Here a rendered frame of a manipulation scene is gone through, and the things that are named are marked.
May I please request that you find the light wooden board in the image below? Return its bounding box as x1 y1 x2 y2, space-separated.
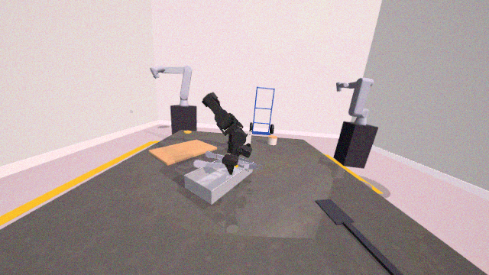
149 140 217 165

